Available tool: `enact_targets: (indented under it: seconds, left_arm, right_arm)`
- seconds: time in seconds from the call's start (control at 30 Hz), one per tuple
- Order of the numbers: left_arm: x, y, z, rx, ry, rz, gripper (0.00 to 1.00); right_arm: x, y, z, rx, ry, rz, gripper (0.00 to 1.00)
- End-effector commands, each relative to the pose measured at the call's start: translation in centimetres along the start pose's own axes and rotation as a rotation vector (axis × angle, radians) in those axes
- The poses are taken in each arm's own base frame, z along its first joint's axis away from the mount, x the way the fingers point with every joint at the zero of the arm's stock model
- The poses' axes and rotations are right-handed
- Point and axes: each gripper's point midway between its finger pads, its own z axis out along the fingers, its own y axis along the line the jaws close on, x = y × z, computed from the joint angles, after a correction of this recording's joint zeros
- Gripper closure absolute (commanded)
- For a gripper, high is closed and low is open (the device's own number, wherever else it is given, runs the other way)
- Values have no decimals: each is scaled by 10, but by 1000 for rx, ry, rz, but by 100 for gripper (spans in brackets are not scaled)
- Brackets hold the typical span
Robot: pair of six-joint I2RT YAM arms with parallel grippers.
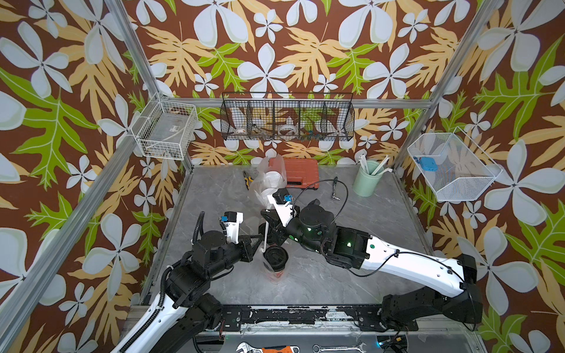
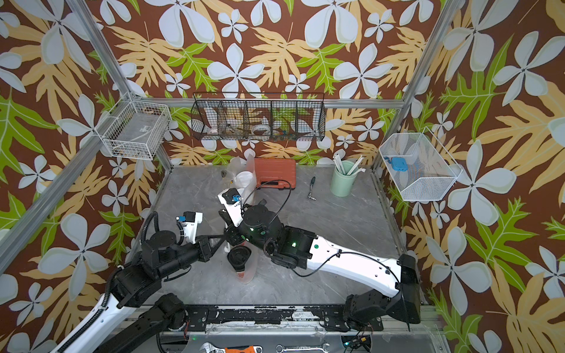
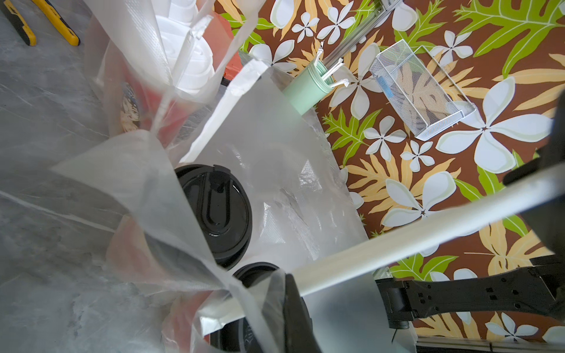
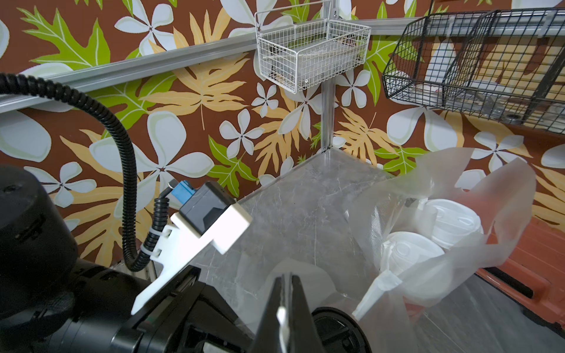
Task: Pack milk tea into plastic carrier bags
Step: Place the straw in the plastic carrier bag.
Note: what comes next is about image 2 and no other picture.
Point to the black wire basket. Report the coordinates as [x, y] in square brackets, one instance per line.
[258, 116]

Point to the green straw holder cup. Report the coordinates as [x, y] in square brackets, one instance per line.
[342, 184]

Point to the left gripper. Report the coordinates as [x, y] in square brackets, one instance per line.
[204, 248]

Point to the white lid red cup front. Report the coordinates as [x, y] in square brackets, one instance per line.
[243, 179]

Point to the silver spanner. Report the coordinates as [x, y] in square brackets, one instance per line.
[323, 348]

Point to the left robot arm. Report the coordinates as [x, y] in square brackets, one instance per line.
[95, 332]

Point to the red plastic tool case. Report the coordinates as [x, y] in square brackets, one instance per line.
[276, 173]

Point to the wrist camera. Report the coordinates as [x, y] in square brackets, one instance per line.
[231, 200]
[188, 224]

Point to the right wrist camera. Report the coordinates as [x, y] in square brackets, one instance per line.
[231, 200]

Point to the black screwdriver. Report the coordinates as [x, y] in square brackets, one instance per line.
[310, 193]

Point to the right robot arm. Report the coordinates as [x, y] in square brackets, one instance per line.
[394, 283]

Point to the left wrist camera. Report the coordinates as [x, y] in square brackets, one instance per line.
[188, 224]

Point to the clear plastic carrier bag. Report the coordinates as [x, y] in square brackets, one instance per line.
[238, 165]

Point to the blue object in basket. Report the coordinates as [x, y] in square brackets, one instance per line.
[397, 163]

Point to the white wire basket left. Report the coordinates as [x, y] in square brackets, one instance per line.
[134, 128]

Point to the black lid red cup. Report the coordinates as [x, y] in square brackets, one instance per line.
[233, 237]
[238, 257]

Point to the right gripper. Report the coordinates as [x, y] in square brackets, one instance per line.
[234, 236]

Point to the black mounting rail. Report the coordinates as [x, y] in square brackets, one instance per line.
[293, 317]

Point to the orange adjustable wrench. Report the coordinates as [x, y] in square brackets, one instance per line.
[208, 347]

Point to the white mesh basket right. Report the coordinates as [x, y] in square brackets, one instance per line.
[432, 170]

